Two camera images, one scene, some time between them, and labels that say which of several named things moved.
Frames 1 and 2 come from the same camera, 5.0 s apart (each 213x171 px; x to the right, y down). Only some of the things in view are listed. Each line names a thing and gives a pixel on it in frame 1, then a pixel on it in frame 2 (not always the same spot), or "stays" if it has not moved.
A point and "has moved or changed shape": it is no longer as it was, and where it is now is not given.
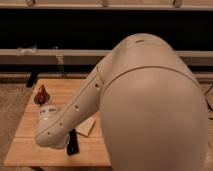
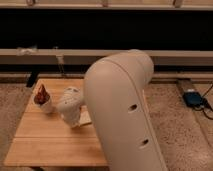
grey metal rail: x=16 y=56 stays
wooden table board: x=26 y=152 stays
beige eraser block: x=86 y=127 has moved or changed shape
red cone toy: x=41 y=96 stays
